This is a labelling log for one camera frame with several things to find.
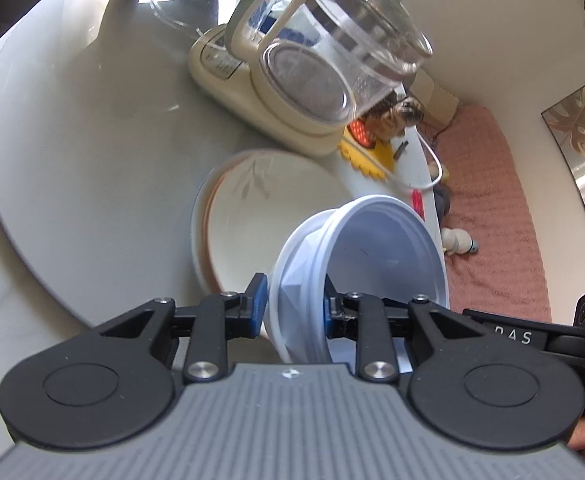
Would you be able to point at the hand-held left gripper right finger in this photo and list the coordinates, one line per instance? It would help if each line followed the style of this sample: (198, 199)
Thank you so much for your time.
(330, 312)

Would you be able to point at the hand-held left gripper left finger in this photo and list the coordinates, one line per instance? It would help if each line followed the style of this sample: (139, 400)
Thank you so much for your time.
(258, 305)

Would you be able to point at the white plate grey leaf print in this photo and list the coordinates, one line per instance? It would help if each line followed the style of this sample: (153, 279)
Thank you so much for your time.
(252, 210)

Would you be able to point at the white plush duck toy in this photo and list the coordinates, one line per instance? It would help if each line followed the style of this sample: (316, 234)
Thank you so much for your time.
(460, 241)

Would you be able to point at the pink blanket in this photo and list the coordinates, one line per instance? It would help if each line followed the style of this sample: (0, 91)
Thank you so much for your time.
(497, 200)

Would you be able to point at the red lighter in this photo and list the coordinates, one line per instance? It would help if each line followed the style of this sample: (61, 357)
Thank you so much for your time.
(418, 204)

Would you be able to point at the yellow sunflower mat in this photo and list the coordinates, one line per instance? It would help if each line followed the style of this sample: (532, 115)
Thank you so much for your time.
(367, 160)

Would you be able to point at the dark hair clip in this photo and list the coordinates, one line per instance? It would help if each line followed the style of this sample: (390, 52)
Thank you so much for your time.
(400, 150)

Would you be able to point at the pug dog figurine with basket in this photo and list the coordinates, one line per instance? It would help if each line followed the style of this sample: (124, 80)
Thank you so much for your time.
(392, 117)

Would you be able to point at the cream kettle base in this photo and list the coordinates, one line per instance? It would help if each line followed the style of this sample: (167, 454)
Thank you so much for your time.
(222, 75)

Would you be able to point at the grey glass turntable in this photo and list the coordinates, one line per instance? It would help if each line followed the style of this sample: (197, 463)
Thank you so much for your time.
(72, 160)

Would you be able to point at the plaid pillow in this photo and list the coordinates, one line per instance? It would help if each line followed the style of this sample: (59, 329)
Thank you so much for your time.
(437, 95)

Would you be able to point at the glass kettle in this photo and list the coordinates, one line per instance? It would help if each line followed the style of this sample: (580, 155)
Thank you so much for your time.
(342, 45)

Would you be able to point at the leaf print wall picture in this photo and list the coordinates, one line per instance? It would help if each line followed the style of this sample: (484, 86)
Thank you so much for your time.
(582, 120)

